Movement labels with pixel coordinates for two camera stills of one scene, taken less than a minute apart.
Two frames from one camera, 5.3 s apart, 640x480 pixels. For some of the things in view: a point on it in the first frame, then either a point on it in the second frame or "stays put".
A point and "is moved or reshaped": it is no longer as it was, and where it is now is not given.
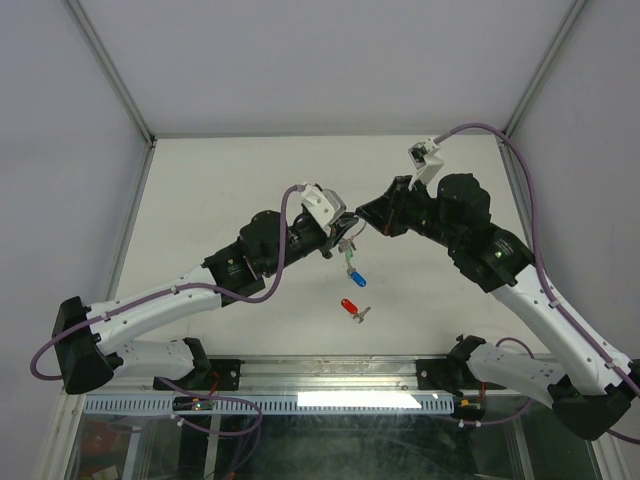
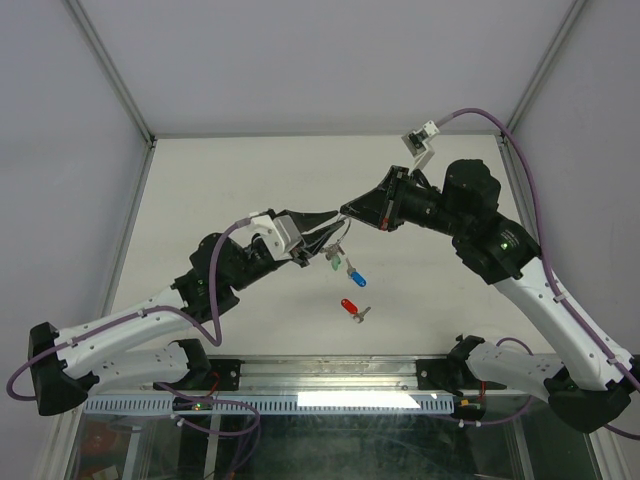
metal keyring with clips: x=349 y=241 is moved or reshaped
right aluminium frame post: x=505 y=138 stays put
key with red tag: x=352 y=309 stays put
